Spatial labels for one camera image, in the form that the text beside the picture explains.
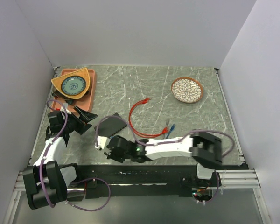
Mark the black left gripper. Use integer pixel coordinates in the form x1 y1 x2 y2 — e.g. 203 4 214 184
62 106 97 135

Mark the black network switch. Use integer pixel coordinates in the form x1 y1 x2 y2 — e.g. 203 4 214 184
98 117 127 138

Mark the blue ethernet cable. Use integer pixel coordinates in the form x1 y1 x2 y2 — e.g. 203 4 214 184
165 124 176 139

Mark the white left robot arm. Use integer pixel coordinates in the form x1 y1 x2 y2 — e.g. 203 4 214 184
23 106 98 210

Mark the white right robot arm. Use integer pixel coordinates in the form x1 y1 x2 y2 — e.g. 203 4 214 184
103 130 223 186

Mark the pink plastic tray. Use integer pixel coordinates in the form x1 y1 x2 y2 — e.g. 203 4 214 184
51 68 97 113

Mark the dark dish under basket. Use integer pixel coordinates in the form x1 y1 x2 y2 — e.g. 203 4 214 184
52 87 75 105

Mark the blue patterned round plate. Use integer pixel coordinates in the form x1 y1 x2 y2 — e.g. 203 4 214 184
61 76 86 96

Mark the woven triangular basket plate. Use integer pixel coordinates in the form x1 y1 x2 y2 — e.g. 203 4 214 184
51 68 91 100

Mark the floral patterned plate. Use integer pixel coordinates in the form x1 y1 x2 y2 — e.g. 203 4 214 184
170 77 203 103

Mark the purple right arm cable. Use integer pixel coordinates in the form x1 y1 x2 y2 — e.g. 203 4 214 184
95 115 235 161

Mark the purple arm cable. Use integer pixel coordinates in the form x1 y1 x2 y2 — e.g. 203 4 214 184
38 99 70 208
95 115 235 161

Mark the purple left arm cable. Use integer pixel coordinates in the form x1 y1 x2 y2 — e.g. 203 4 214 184
38 99 70 208

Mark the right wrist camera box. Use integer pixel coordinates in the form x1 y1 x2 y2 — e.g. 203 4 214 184
95 136 111 151

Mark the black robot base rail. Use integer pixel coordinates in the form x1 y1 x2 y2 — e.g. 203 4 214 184
71 165 221 199

